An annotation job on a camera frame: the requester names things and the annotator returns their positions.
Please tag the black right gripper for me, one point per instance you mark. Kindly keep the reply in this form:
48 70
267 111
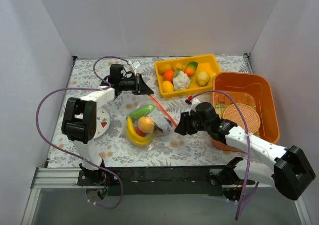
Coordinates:
189 124

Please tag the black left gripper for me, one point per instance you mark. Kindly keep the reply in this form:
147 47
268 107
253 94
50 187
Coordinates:
137 83

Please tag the fake green cucumber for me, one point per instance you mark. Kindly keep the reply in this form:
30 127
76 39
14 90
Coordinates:
142 111

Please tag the clear zip top bag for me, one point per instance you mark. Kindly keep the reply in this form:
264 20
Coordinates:
164 123

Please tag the fake red apple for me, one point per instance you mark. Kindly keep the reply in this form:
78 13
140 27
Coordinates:
139 132

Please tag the fake yellow banana bunch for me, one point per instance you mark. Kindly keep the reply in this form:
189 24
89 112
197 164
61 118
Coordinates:
132 136

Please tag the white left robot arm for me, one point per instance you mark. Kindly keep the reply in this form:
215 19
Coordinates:
80 116

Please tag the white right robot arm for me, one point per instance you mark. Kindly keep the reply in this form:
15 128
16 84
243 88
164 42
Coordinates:
287 169

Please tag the fake yellow lemon front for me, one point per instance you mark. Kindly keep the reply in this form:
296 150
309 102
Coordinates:
167 87

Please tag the fake orange tangerine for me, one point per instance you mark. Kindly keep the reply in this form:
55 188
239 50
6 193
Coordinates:
168 75

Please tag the fake yellow fruit back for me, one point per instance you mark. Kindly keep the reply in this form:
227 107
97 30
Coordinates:
164 67

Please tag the fake white cauliflower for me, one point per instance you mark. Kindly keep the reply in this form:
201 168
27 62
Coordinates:
181 80

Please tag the fake small yellow fruit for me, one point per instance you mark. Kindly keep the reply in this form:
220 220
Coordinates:
177 67

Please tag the fake mango green orange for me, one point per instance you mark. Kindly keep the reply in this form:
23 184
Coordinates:
191 68

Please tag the fake bumpy yellow lemon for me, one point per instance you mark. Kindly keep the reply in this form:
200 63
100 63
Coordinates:
203 78

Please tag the round woven bamboo basket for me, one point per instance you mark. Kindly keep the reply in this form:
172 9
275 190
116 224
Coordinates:
241 115

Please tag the white fruit pattern plate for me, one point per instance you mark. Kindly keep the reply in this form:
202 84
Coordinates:
103 122

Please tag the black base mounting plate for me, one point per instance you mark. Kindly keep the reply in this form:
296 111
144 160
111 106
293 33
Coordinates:
169 180

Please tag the orange plastic tub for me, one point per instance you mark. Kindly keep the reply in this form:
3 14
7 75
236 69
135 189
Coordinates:
252 93

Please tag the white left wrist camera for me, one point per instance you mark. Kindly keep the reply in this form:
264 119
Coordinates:
134 66

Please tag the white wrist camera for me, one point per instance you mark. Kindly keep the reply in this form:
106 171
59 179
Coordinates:
193 102
134 66

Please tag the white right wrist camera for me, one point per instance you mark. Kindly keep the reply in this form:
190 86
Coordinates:
193 102

